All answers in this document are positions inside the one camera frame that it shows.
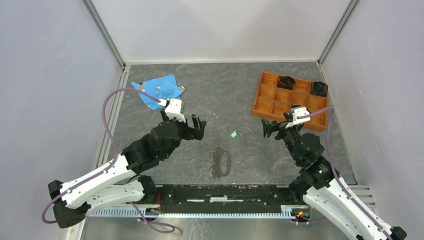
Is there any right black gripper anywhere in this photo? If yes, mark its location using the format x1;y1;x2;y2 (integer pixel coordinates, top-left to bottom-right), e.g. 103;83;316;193
261;112;302;165

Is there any key with green tag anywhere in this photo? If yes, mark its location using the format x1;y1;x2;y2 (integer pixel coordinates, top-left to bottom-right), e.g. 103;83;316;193
230;129;245;139

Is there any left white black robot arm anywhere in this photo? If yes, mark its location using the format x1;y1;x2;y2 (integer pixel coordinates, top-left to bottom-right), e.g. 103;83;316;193
47;110;207;229

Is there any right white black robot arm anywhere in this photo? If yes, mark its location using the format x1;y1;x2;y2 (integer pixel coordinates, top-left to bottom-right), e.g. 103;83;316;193
261;119;407;240

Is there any orange compartment tray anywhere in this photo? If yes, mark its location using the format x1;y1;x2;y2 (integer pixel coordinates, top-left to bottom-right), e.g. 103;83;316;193
252;72;329;122

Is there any black rolled item red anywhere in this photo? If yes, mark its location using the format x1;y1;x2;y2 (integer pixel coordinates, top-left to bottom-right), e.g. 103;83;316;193
277;76;296;90

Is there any blue patterned cloth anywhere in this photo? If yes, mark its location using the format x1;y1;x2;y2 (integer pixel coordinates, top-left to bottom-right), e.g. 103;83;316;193
131;74;185;100

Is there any black rolled item corner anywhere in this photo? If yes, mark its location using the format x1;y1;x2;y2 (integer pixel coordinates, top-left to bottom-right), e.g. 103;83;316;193
310;81;328;97

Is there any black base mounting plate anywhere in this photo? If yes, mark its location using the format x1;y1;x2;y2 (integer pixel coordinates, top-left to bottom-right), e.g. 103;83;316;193
137;184;307;214

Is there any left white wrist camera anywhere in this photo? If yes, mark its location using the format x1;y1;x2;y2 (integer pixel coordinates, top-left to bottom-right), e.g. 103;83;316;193
158;98;187;123

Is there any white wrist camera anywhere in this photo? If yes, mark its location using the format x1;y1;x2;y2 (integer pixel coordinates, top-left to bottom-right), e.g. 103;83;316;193
158;98;187;123
283;106;311;129

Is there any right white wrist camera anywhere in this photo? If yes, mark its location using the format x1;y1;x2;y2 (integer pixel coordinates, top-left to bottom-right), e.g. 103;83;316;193
283;106;311;129

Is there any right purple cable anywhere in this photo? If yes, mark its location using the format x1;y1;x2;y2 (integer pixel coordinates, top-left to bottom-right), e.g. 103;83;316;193
296;106;395;240

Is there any purple cable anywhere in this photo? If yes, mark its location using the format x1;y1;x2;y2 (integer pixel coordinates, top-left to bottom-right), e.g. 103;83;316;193
296;106;395;240
41;87;167;225

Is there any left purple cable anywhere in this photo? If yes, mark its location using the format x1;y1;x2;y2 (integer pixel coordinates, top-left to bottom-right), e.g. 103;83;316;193
41;87;167;225

